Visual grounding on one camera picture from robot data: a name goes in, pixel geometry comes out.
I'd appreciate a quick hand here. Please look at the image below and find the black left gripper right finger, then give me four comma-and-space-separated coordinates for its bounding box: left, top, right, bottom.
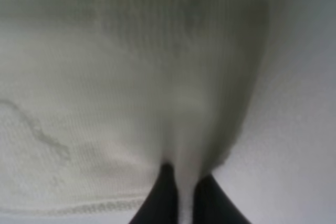
193, 175, 250, 224

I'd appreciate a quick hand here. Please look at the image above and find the cream white towel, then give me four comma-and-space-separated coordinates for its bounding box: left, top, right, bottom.
1, 0, 270, 222

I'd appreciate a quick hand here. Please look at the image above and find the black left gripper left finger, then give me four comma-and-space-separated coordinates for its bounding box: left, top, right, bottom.
130, 163, 179, 224

